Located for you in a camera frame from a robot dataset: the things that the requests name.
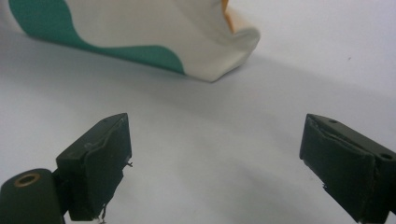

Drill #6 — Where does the white green orange cloth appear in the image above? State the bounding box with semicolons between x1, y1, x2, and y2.
7;0;262;83

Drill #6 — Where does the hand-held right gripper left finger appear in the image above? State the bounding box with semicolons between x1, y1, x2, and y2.
55;112;134;222

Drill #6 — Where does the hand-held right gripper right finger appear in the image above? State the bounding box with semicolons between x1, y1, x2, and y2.
299;113;396;224

